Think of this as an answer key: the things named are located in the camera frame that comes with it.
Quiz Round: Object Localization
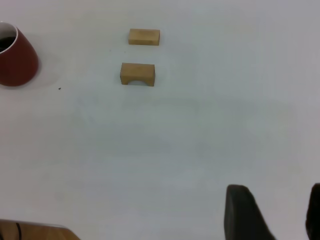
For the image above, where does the black floor cable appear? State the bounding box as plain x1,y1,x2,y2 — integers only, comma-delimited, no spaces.
14,221,23,240

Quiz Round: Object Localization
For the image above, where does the arched wooden block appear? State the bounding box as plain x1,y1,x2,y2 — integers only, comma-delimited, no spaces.
119,62,156,87

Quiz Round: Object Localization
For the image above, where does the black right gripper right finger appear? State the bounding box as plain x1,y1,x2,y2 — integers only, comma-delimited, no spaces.
304,182,320,240

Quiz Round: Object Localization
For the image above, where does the red ceramic mug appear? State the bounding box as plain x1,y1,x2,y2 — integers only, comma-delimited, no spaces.
0,21,40,88

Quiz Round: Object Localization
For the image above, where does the flat rectangular wooden block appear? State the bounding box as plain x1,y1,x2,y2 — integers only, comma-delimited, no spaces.
127,28,161,47

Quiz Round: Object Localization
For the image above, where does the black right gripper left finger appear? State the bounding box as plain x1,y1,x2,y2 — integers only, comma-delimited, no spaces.
223,184,278,240

